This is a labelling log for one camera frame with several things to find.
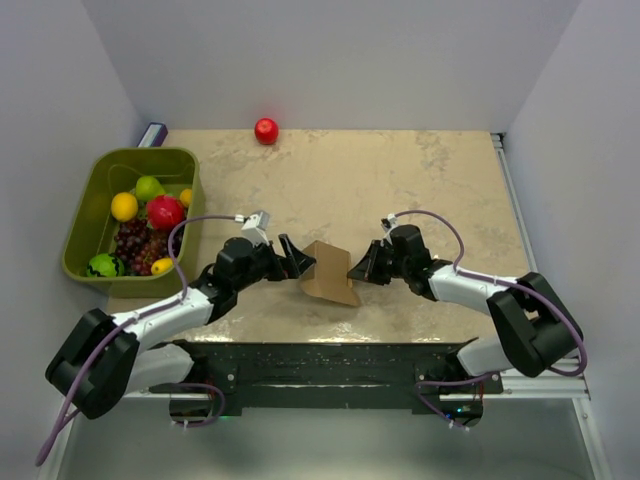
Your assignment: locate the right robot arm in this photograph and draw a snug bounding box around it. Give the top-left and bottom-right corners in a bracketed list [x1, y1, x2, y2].
[348, 225, 587, 393]

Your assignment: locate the small orange fruit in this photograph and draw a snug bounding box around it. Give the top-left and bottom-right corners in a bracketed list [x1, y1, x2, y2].
[178, 188, 193, 209]

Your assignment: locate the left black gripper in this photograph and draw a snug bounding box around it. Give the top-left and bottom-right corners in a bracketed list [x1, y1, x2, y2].
[233, 235, 314, 293]

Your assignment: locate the purple white box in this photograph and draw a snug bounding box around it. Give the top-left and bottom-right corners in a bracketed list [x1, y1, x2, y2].
[137, 122, 168, 148]

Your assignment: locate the small watermelon toy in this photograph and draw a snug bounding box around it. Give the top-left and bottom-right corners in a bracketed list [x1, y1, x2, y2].
[85, 253, 126, 278]

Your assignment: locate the brown cardboard box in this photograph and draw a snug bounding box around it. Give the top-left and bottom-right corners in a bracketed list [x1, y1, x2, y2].
[299, 240, 361, 307]

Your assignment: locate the purple grapes bunch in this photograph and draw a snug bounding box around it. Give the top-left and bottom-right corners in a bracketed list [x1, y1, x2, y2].
[113, 218, 184, 276]

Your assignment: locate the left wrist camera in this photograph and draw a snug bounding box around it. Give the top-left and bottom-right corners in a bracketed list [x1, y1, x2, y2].
[241, 210, 270, 246]

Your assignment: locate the green plastic bin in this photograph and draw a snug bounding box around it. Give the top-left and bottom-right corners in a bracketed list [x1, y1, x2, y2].
[61, 147, 205, 298]

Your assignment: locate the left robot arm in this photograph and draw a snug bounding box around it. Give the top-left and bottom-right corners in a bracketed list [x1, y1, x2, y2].
[45, 234, 316, 419]

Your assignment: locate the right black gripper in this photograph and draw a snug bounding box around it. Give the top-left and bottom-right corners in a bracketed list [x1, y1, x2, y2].
[348, 240, 410, 286]

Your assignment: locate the yellow lemon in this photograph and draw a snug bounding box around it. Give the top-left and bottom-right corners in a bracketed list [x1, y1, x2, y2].
[110, 192, 139, 223]

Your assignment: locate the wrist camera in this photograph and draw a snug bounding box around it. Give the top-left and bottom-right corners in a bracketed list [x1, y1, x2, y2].
[241, 210, 270, 246]
[381, 213, 398, 236]

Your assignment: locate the red apple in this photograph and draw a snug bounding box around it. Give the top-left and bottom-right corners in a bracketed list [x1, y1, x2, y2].
[254, 117, 279, 145]

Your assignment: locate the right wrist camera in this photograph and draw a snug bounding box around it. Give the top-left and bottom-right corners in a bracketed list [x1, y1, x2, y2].
[381, 213, 398, 236]

